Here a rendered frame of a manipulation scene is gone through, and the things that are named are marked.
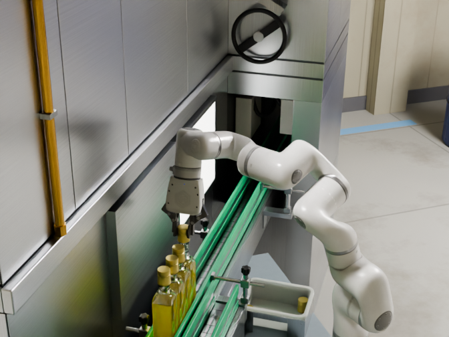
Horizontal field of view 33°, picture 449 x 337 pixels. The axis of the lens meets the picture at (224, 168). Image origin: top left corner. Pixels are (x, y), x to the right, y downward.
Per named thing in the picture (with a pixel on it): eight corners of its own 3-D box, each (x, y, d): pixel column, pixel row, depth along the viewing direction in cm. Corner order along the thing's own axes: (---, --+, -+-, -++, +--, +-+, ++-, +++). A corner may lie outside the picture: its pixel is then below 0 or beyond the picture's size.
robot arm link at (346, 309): (351, 315, 207) (355, 267, 200) (383, 342, 196) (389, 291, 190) (323, 326, 202) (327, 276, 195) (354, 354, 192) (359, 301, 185)
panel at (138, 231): (208, 178, 284) (208, 94, 269) (216, 180, 283) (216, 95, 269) (112, 318, 206) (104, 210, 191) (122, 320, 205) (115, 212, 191)
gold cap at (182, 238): (180, 236, 213) (179, 222, 211) (191, 237, 212) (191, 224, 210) (176, 242, 210) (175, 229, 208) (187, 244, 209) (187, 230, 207)
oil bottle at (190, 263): (179, 310, 226) (178, 250, 217) (196, 313, 225) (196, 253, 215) (172, 321, 221) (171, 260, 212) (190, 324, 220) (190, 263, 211)
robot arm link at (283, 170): (256, 208, 194) (291, 175, 201) (322, 235, 180) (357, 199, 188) (243, 159, 184) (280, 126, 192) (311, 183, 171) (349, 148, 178)
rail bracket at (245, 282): (212, 292, 234) (212, 259, 228) (265, 301, 229) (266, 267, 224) (210, 298, 231) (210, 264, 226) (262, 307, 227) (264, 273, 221)
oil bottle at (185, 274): (174, 321, 221) (172, 260, 212) (192, 325, 220) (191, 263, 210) (167, 333, 216) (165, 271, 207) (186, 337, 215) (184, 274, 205)
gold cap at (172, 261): (168, 267, 205) (168, 253, 203) (180, 269, 204) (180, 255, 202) (164, 273, 201) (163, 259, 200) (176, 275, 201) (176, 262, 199)
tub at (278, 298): (248, 297, 254) (249, 275, 250) (314, 309, 248) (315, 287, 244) (235, 327, 239) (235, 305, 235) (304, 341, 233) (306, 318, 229)
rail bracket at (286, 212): (260, 221, 294) (262, 170, 284) (303, 228, 290) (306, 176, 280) (258, 227, 290) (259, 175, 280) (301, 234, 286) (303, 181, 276)
